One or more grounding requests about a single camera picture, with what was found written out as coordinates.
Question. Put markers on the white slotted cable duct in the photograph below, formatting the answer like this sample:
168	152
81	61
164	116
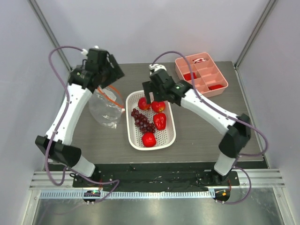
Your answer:
92	194

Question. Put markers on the white perforated plastic basket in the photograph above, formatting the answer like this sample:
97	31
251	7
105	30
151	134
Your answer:
164	137

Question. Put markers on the dark fake grape bunch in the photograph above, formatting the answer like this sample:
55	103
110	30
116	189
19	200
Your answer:
142	122

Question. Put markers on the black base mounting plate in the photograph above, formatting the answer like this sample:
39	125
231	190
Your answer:
156	177

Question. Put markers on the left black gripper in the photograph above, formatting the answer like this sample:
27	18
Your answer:
118	72

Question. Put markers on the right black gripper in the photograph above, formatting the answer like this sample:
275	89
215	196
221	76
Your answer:
151	86

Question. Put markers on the red block tray front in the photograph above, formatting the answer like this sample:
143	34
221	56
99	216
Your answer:
215	87

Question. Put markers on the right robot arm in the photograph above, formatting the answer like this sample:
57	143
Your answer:
234	128

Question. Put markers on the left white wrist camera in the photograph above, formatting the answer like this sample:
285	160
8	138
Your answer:
85	52

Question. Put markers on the pink compartment organizer tray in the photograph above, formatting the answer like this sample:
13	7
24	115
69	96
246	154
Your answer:
207	73

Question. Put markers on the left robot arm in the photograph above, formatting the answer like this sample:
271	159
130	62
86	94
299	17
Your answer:
56	143

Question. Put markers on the red block in tray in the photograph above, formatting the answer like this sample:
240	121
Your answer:
188	76

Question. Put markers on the red fake apple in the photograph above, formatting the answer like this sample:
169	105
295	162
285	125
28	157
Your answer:
158	107
148	140

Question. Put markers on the clear zip top bag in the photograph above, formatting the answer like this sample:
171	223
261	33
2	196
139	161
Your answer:
106	106

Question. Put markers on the red white item in tray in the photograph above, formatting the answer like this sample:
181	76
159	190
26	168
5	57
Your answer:
199	60

